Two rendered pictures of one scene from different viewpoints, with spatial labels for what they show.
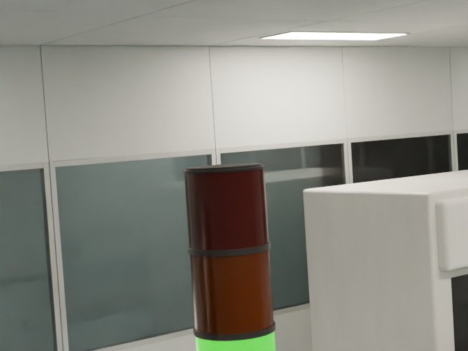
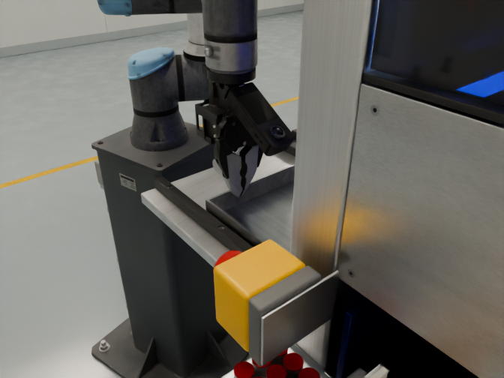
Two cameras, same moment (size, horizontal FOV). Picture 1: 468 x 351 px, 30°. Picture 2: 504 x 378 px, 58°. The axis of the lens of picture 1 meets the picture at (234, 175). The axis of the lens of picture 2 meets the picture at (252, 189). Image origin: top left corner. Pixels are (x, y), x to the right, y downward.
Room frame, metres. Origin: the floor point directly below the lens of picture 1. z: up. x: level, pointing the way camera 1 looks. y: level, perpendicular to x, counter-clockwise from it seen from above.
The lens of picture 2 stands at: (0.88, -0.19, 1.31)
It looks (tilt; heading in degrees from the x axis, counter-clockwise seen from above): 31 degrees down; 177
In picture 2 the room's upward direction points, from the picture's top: straight up
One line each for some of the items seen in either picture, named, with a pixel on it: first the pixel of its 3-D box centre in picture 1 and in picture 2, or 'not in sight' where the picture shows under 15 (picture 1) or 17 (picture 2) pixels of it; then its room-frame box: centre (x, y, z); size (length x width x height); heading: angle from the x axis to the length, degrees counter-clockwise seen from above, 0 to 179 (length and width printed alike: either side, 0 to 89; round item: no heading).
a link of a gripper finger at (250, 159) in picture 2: not in sight; (240, 165); (0.21, -0.17, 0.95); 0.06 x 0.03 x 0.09; 35
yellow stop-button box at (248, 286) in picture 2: not in sight; (264, 297); (0.56, -0.16, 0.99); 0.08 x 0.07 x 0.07; 35
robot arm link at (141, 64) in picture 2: not in sight; (155, 77); (-0.26, -0.36, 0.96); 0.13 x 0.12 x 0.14; 97
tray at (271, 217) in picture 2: not in sight; (338, 227); (0.32, -0.02, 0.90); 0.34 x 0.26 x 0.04; 35
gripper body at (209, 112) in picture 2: not in sight; (229, 106); (0.21, -0.18, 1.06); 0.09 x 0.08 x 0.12; 35
